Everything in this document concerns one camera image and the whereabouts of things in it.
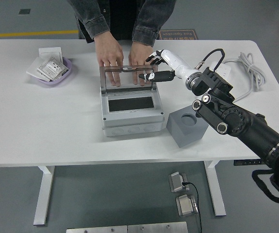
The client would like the person's right hand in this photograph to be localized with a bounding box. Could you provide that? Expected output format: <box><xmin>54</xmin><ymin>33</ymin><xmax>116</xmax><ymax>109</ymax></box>
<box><xmin>95</xmin><ymin>33</ymin><xmax>124</xmax><ymax>87</ymax></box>

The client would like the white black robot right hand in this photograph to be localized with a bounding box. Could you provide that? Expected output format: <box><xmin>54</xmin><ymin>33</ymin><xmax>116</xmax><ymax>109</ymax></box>
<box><xmin>138</xmin><ymin>49</ymin><xmax>196</xmax><ymax>83</ymax></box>

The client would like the person's left hand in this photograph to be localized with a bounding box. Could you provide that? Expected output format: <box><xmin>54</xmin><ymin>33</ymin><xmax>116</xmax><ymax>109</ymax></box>
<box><xmin>129</xmin><ymin>40</ymin><xmax>155</xmax><ymax>87</ymax></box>

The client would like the clear hinged box lid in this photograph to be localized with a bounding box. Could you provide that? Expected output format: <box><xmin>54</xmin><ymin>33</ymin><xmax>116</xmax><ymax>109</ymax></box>
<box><xmin>98</xmin><ymin>63</ymin><xmax>157</xmax><ymax>94</ymax></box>

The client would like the grey cube with round hole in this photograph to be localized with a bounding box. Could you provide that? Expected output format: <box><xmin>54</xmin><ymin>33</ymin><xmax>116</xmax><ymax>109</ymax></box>
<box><xmin>165</xmin><ymin>105</ymin><xmax>209</xmax><ymax>148</ymax></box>

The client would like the dark floor sign with text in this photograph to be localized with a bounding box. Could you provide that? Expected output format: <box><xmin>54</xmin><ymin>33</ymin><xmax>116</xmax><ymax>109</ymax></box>
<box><xmin>159</xmin><ymin>29</ymin><xmax>199</xmax><ymax>41</ymax></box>

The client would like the person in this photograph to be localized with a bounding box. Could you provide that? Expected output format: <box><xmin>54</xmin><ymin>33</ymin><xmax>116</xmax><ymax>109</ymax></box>
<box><xmin>75</xmin><ymin>0</ymin><xmax>164</xmax><ymax>42</ymax></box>

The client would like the white power strip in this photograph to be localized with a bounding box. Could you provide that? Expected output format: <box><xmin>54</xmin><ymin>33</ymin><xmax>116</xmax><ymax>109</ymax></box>
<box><xmin>211</xmin><ymin>60</ymin><xmax>232</xmax><ymax>80</ymax></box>

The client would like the white socket panel with print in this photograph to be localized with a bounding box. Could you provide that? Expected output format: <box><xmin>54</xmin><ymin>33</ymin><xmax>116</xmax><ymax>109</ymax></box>
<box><xmin>36</xmin><ymin>56</ymin><xmax>68</xmax><ymax>82</ymax></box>

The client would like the purple plastic tray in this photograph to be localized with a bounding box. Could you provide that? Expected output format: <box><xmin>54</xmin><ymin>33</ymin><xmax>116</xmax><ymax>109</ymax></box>
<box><xmin>30</xmin><ymin>56</ymin><xmax>72</xmax><ymax>86</ymax></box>

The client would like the yellow floor tape line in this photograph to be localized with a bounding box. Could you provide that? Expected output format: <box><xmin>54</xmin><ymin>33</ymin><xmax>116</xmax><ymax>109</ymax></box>
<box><xmin>0</xmin><ymin>29</ymin><xmax>79</xmax><ymax>39</ymax></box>

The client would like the white blank cover plate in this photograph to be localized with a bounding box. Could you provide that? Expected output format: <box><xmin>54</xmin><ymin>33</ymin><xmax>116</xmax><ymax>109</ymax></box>
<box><xmin>26</xmin><ymin>58</ymin><xmax>50</xmax><ymax>82</ymax></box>

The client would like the silver foot pedal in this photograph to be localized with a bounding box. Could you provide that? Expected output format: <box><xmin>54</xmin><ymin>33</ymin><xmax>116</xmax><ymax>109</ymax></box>
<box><xmin>175</xmin><ymin>194</ymin><xmax>199</xmax><ymax>217</ymax></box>
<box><xmin>167</xmin><ymin>171</ymin><xmax>191</xmax><ymax>193</ymax></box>

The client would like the black table control panel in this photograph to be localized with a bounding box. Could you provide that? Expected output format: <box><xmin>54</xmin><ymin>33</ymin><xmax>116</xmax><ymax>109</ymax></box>
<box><xmin>233</xmin><ymin>159</ymin><xmax>263</xmax><ymax>166</ymax></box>

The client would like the white table leg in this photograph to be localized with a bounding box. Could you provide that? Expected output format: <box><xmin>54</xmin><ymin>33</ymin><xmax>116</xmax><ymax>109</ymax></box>
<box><xmin>33</xmin><ymin>166</ymin><xmax>55</xmax><ymax>226</ymax></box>
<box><xmin>204</xmin><ymin>160</ymin><xmax>227</xmax><ymax>216</ymax></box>

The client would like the plain white switch panel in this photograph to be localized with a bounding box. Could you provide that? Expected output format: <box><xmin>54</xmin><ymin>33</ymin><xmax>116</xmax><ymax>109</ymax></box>
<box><xmin>38</xmin><ymin>47</ymin><xmax>64</xmax><ymax>61</ymax></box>

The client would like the grey plastic enclosure box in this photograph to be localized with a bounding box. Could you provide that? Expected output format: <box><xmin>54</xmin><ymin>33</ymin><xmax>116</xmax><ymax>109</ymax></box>
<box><xmin>100</xmin><ymin>87</ymin><xmax>165</xmax><ymax>138</ymax></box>

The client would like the white power cord with plug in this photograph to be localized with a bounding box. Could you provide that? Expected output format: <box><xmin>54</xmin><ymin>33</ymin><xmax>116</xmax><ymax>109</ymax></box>
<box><xmin>223</xmin><ymin>52</ymin><xmax>267</xmax><ymax>102</ymax></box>

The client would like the black pedal cable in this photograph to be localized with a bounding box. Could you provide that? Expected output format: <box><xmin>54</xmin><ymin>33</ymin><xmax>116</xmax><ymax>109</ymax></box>
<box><xmin>181</xmin><ymin>181</ymin><xmax>202</xmax><ymax>233</ymax></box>

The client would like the grey metal base plate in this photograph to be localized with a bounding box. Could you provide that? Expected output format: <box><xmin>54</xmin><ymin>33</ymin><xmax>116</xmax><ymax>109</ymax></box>
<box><xmin>66</xmin><ymin>225</ymin><xmax>128</xmax><ymax>233</ymax></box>
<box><xmin>127</xmin><ymin>221</ymin><xmax>188</xmax><ymax>233</ymax></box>

